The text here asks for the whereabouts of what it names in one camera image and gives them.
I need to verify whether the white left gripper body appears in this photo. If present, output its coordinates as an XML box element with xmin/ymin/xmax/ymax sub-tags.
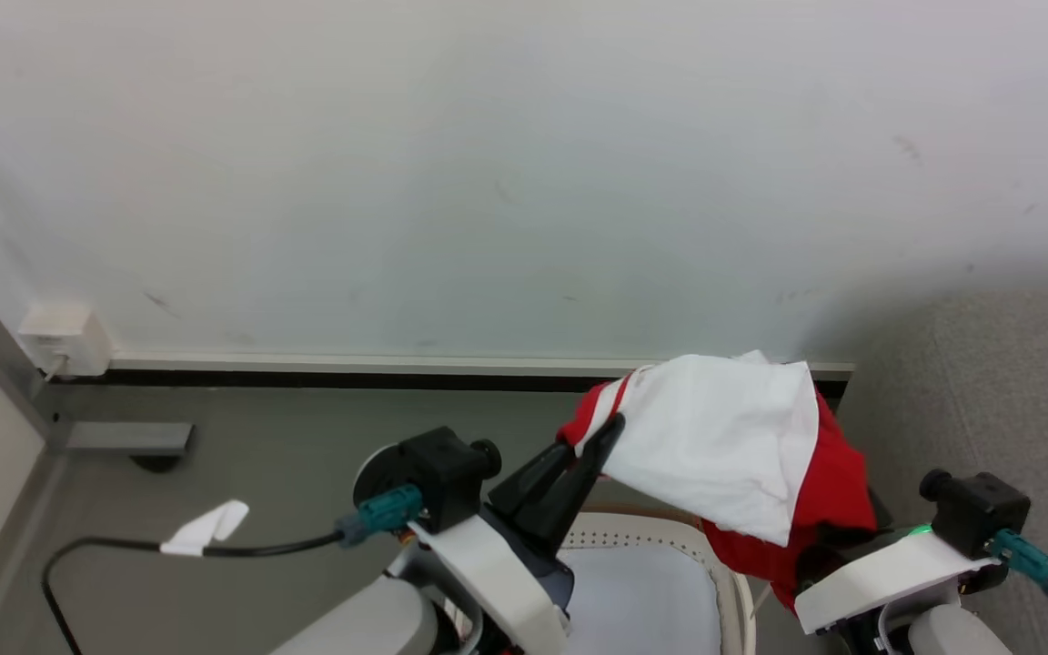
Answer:
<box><xmin>408</xmin><ymin>508</ymin><xmax>576</xmax><ymax>655</ymax></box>

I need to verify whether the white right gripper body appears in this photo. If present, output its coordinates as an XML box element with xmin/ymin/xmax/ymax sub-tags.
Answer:
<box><xmin>793</xmin><ymin>524</ymin><xmax>1005</xmax><ymax>636</ymax></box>

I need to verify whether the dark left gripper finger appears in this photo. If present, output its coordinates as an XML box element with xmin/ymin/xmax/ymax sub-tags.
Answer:
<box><xmin>520</xmin><ymin>412</ymin><xmax>627</xmax><ymax>558</ymax></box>
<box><xmin>486</xmin><ymin>442</ymin><xmax>577</xmax><ymax>529</ymax></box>

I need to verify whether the red and white garment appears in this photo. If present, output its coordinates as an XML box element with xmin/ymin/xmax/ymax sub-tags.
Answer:
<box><xmin>556</xmin><ymin>349</ymin><xmax>880</xmax><ymax>612</ymax></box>

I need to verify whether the pale white cloth in basket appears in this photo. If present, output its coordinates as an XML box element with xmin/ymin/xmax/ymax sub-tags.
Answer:
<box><xmin>564</xmin><ymin>543</ymin><xmax>725</xmax><ymax>655</ymax></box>

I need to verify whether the cream plastic laundry basket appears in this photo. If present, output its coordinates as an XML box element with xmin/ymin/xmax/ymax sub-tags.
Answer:
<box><xmin>559</xmin><ymin>506</ymin><xmax>759</xmax><ymax>655</ymax></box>

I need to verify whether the grey sofa seat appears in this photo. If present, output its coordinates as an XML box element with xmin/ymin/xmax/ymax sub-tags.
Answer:
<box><xmin>829</xmin><ymin>280</ymin><xmax>1048</xmax><ymax>655</ymax></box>

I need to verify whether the white and black baseboard strip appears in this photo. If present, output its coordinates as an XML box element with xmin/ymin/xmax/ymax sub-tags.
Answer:
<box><xmin>108</xmin><ymin>353</ymin><xmax>856</xmax><ymax>401</ymax></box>

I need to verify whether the teal left camera connector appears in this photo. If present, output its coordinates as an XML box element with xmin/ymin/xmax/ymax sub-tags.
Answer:
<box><xmin>335</xmin><ymin>484</ymin><xmax>425</xmax><ymax>548</ymax></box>

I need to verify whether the teal camera connector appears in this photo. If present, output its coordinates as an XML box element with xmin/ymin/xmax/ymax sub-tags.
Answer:
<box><xmin>986</xmin><ymin>529</ymin><xmax>1048</xmax><ymax>602</ymax></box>
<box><xmin>335</xmin><ymin>484</ymin><xmax>425</xmax><ymax>548</ymax></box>

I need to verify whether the teal right camera connector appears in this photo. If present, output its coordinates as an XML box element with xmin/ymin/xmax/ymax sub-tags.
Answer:
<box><xmin>986</xmin><ymin>529</ymin><xmax>1048</xmax><ymax>602</ymax></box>

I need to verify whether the white tape cable label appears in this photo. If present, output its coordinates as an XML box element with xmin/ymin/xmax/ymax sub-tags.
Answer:
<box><xmin>159</xmin><ymin>499</ymin><xmax>251</xmax><ymax>558</ymax></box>

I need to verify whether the black left camera cable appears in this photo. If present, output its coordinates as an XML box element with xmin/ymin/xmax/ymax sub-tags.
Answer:
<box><xmin>40</xmin><ymin>530</ymin><xmax>348</xmax><ymax>655</ymax></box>

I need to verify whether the grey metal frame foot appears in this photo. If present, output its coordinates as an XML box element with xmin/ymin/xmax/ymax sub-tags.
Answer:
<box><xmin>64</xmin><ymin>420</ymin><xmax>195</xmax><ymax>457</ymax></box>

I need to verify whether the white wall outlet box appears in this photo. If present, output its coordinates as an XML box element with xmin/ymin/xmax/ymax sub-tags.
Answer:
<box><xmin>17</xmin><ymin>301</ymin><xmax>114</xmax><ymax>380</ymax></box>

